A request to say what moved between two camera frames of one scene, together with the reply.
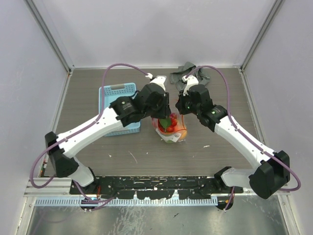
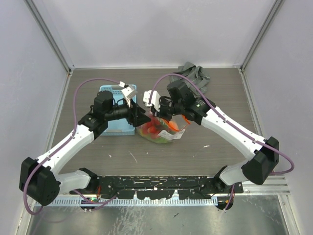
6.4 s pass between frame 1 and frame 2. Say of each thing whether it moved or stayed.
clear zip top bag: moved
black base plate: stayed
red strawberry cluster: moved
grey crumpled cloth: stayed
